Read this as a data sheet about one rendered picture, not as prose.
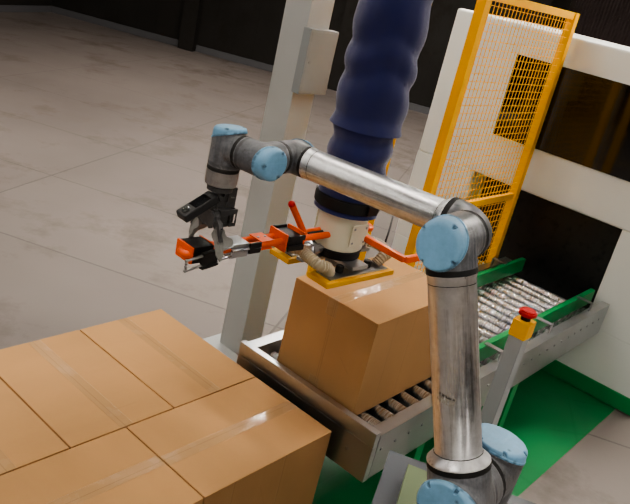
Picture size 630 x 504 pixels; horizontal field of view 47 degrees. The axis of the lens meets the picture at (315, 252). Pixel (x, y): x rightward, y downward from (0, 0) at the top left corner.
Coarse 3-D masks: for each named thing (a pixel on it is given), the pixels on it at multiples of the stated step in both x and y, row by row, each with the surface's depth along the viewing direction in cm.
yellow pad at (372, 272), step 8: (368, 264) 251; (376, 264) 256; (312, 272) 239; (336, 272) 242; (344, 272) 244; (352, 272) 245; (360, 272) 247; (368, 272) 249; (376, 272) 251; (384, 272) 253; (392, 272) 257; (320, 280) 235; (328, 280) 236; (336, 280) 237; (344, 280) 239; (352, 280) 242; (360, 280) 245; (328, 288) 234
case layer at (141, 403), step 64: (128, 320) 301; (0, 384) 244; (64, 384) 252; (128, 384) 260; (192, 384) 269; (256, 384) 278; (0, 448) 216; (64, 448) 222; (128, 448) 229; (192, 448) 235; (256, 448) 243; (320, 448) 259
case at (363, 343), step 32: (320, 288) 273; (352, 288) 279; (384, 288) 286; (416, 288) 293; (288, 320) 283; (320, 320) 273; (352, 320) 263; (384, 320) 259; (416, 320) 278; (288, 352) 286; (320, 352) 275; (352, 352) 265; (384, 352) 268; (416, 352) 290; (320, 384) 277; (352, 384) 267; (384, 384) 279
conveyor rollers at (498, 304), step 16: (480, 288) 426; (496, 288) 429; (512, 288) 433; (528, 288) 437; (480, 304) 398; (496, 304) 403; (512, 304) 414; (528, 304) 417; (544, 304) 421; (480, 320) 379; (496, 320) 383; (512, 320) 387; (560, 320) 406; (480, 336) 360; (272, 352) 302; (416, 384) 310; (400, 400) 294; (416, 400) 292; (368, 416) 274; (384, 416) 278
